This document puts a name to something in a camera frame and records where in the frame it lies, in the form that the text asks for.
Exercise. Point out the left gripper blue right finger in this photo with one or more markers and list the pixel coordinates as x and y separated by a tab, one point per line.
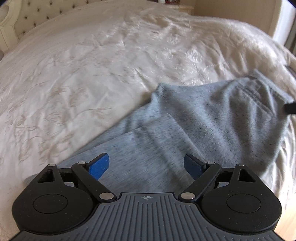
204	175

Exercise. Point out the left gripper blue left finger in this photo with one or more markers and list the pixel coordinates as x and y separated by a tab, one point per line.
88	175

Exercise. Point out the tufted cream headboard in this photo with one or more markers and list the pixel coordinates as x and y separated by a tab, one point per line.
30	16

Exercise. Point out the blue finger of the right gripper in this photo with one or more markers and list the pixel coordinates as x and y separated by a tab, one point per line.
290	108

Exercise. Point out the cream floral bedspread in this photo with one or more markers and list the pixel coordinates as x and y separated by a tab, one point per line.
76	75

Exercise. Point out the right cream nightstand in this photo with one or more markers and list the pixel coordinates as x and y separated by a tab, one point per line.
176	5

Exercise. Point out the grey speckled pants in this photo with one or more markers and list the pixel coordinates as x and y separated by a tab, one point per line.
232	122

